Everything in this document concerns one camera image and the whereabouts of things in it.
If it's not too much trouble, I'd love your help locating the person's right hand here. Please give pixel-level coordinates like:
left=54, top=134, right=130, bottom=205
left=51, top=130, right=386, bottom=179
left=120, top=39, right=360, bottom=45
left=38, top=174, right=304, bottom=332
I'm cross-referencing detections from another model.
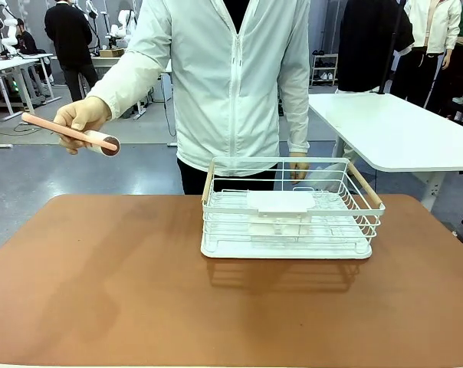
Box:
left=54, top=95, right=113, bottom=156

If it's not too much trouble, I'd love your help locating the person's left hand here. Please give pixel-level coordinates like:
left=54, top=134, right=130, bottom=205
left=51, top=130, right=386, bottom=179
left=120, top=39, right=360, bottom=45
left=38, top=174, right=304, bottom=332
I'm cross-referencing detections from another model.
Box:
left=289, top=152, right=311, bottom=185

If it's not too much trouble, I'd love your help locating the pink handled lint roller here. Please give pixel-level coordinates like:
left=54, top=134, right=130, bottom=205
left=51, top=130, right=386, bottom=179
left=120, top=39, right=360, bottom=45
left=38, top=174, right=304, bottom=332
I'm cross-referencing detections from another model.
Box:
left=21, top=112, right=121, bottom=157

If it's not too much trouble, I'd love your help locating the person's right forearm white sleeve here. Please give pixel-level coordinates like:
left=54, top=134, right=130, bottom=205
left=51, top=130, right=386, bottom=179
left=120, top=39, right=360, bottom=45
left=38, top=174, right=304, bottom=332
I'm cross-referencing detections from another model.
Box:
left=86, top=48, right=172, bottom=120

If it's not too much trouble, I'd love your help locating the person's left forearm white sleeve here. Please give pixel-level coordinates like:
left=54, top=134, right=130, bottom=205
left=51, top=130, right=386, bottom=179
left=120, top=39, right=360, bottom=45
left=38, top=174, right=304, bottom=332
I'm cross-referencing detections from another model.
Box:
left=287, top=86, right=311, bottom=154

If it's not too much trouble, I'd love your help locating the white plastic rack insert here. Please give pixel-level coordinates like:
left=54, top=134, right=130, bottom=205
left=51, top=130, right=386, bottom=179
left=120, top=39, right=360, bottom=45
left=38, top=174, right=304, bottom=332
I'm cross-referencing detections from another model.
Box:
left=246, top=190, right=317, bottom=215

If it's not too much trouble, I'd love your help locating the bystander in black sweater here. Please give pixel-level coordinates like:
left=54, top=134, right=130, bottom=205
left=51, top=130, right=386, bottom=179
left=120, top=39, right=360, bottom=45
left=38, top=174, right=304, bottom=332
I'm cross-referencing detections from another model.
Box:
left=44, top=0, right=100, bottom=103

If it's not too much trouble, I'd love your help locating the white background desk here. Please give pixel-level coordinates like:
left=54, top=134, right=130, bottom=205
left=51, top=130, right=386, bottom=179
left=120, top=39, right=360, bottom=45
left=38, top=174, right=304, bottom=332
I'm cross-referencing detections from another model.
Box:
left=0, top=53, right=62, bottom=149

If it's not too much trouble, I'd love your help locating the seated bystander in black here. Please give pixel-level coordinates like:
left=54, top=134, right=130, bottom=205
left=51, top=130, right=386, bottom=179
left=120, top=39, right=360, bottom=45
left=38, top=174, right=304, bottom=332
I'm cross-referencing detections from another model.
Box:
left=15, top=18, right=51, bottom=86

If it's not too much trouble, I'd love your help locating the large white side table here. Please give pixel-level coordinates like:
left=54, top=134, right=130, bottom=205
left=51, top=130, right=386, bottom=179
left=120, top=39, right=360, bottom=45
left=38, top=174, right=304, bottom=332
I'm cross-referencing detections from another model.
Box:
left=308, top=93, right=463, bottom=212

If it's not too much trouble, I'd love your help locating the white shoe rack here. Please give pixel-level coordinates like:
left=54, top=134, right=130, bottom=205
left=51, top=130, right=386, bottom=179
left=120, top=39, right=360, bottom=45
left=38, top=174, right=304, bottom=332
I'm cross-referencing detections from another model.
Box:
left=310, top=53, right=339, bottom=87

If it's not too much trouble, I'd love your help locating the seated person in white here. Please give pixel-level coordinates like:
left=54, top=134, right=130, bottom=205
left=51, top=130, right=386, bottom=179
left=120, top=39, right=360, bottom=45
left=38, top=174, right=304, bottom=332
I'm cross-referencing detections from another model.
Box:
left=176, top=156, right=279, bottom=196

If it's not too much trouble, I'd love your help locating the person's white zip jacket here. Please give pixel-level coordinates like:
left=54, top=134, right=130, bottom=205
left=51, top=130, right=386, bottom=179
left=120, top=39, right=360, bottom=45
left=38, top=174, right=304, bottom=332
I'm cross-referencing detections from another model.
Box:
left=139, top=0, right=311, bottom=177

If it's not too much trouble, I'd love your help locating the bystander in black t-shirt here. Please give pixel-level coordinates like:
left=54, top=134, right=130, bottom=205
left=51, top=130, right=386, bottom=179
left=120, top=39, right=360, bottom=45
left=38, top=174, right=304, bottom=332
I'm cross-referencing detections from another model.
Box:
left=337, top=0, right=415, bottom=94

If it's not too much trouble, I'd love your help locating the black vertical pole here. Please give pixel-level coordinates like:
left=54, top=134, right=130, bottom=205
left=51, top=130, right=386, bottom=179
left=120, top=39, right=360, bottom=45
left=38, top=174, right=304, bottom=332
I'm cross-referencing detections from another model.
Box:
left=376, top=0, right=406, bottom=95

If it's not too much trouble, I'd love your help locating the bystander in white jacket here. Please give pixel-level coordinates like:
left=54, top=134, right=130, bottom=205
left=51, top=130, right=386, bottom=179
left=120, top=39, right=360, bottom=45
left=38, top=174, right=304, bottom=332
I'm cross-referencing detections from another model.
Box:
left=389, top=0, right=463, bottom=109

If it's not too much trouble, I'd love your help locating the white wire dish rack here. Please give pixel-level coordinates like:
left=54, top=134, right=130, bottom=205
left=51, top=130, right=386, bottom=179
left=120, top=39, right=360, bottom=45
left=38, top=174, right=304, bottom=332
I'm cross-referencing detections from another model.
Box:
left=200, top=156, right=386, bottom=256

